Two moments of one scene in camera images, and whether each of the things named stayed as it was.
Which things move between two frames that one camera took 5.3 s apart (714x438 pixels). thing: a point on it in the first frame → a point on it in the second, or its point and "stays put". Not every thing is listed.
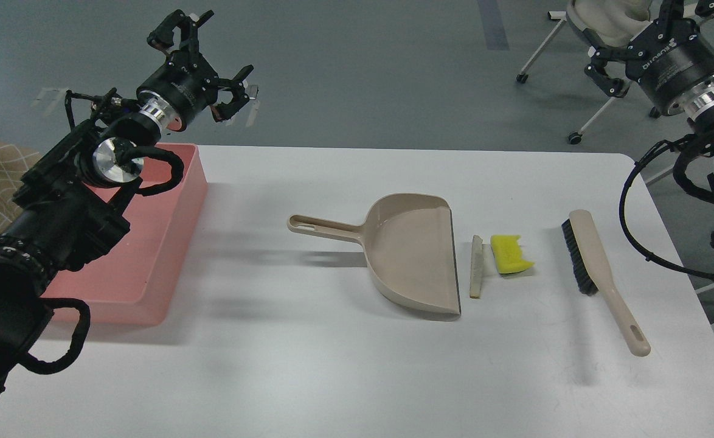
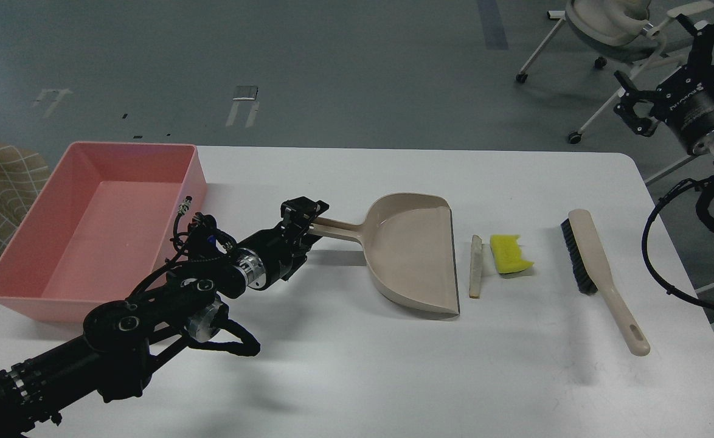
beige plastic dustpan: (408, 243) stays put
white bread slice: (476, 266) stays put
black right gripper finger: (671, 14) → (701, 53)
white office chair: (604, 24) stays put
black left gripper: (186, 83) → (270, 255)
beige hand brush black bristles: (594, 274) stays put
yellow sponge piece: (508, 253) stays put
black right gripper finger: (597, 70) → (626, 110)
